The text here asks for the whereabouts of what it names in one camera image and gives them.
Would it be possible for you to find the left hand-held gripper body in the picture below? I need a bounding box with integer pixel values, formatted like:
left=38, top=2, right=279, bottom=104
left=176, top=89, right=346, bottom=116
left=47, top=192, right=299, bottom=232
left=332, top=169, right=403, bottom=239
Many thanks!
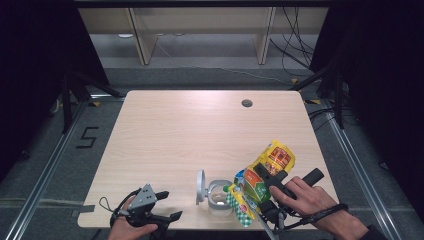
left=127, top=183, right=171, bottom=240

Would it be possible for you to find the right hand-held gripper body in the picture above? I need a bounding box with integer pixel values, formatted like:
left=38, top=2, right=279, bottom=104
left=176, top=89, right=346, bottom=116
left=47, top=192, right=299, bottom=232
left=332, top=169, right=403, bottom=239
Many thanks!
left=255, top=167, right=325, bottom=240

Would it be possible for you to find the yellow snack pouch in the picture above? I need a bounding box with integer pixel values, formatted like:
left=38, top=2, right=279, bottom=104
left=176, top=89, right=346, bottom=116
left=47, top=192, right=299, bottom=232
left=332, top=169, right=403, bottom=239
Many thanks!
left=223, top=139, right=297, bottom=229

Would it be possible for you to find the clear jug with white lid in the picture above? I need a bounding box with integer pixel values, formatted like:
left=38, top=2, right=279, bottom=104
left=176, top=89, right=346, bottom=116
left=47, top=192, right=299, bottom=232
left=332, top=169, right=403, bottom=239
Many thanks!
left=195, top=168, right=235, bottom=216

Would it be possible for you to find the person's right hand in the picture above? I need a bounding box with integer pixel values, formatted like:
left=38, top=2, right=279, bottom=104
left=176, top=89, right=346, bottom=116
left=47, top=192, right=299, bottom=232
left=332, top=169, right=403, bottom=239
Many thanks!
left=268, top=176, right=340, bottom=221

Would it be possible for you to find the person's left hand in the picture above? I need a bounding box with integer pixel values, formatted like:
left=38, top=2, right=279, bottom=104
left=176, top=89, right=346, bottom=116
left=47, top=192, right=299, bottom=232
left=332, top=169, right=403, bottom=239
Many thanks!
left=107, top=197, right=159, bottom=240

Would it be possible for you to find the grey tape strip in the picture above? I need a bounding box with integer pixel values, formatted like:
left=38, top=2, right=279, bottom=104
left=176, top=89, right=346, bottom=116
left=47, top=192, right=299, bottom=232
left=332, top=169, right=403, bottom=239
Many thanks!
left=70, top=204, right=96, bottom=218

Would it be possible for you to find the black metal stand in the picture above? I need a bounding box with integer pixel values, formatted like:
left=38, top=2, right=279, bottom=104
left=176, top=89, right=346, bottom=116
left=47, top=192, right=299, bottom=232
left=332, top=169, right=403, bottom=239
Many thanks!
left=289, top=62, right=346, bottom=130
left=60, top=70, right=126, bottom=135

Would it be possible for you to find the dark sleeve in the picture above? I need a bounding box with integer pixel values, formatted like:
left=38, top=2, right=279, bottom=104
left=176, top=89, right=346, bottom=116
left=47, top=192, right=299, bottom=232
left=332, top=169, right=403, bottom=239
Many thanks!
left=358, top=224, right=390, bottom=240

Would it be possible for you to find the black curtain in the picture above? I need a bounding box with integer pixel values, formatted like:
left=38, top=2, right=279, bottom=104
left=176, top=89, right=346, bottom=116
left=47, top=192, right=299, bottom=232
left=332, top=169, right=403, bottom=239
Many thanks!
left=0, top=0, right=112, bottom=183
left=310, top=0, right=424, bottom=219

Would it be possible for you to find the black wrist strap cord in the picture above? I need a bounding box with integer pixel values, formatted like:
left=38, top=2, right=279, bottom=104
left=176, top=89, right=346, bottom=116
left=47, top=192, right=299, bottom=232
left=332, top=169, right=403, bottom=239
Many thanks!
left=98, top=188, right=143, bottom=232
left=283, top=202, right=350, bottom=232

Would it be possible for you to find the aluminium floor rail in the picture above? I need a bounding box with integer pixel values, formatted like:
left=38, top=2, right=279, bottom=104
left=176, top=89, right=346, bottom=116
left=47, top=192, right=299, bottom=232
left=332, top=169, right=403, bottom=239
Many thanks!
left=321, top=99, right=402, bottom=240
left=3, top=99, right=91, bottom=240

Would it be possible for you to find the black cable bundle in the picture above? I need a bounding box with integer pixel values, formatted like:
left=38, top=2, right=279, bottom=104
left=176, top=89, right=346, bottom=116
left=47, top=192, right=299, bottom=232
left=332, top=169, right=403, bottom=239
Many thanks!
left=269, top=7, right=316, bottom=78

